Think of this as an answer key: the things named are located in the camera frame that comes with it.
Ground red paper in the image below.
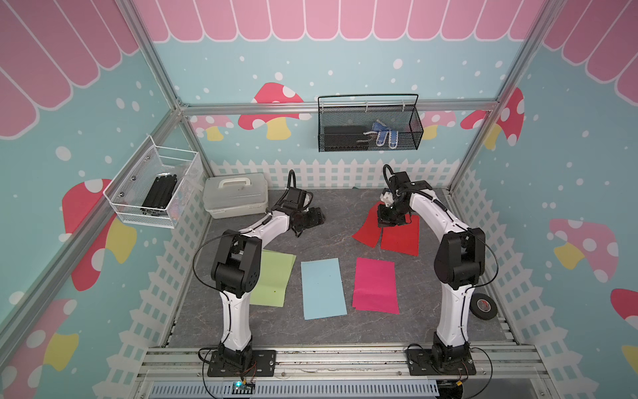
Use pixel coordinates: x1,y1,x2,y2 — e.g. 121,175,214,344
380,215,420,256
352,202,382,248

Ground large green paper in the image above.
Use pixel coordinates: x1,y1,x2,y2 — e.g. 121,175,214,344
250,250,297,308

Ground blue paper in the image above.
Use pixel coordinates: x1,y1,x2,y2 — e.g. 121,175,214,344
301,258,347,320

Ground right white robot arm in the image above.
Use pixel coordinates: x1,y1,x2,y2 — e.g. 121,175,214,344
377,165,486,377

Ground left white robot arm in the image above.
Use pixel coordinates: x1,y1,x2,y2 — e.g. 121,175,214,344
211,170,326,373

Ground white plastic storage box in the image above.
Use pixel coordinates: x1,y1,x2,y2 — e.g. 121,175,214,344
203,173,268,219

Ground blue white item in basket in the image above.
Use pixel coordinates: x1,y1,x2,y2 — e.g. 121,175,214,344
363,120,400,150

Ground black box in mesh basket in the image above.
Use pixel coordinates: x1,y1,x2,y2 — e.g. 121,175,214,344
320,126,372,152

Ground black tape roll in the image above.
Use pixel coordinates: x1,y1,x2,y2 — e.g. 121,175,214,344
470,293,498,320

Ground green lit circuit board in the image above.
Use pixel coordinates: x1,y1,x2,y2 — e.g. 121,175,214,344
231,381,255,396

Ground black mesh wall basket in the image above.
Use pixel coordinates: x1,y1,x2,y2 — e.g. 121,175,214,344
317,93,424,152

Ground black block in wire basket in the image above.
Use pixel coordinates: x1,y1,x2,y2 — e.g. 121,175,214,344
141,174,178,216

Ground white wire wall basket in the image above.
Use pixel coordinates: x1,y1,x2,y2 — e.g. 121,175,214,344
103,136,204,229

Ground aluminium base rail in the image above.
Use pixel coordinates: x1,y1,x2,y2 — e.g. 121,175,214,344
129,342,559,398

